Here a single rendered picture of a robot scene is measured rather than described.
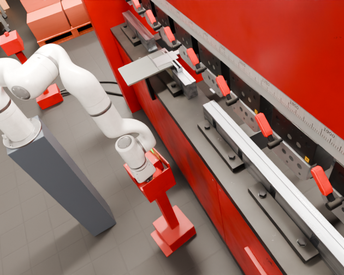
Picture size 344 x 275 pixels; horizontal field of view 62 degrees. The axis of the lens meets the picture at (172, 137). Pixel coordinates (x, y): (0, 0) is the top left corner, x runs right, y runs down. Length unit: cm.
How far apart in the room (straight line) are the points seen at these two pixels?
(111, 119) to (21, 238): 171
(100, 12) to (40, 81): 141
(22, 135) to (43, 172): 25
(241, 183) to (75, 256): 144
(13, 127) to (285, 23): 119
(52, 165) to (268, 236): 109
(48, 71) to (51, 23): 351
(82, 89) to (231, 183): 66
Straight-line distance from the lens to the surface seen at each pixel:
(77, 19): 452
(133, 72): 158
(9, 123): 144
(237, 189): 115
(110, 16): 237
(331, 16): 54
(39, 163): 158
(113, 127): 104
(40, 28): 455
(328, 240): 100
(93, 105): 98
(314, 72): 60
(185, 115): 142
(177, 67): 152
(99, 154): 265
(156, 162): 140
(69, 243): 232
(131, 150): 112
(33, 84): 100
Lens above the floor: 187
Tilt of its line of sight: 48 degrees down
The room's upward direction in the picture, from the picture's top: 17 degrees counter-clockwise
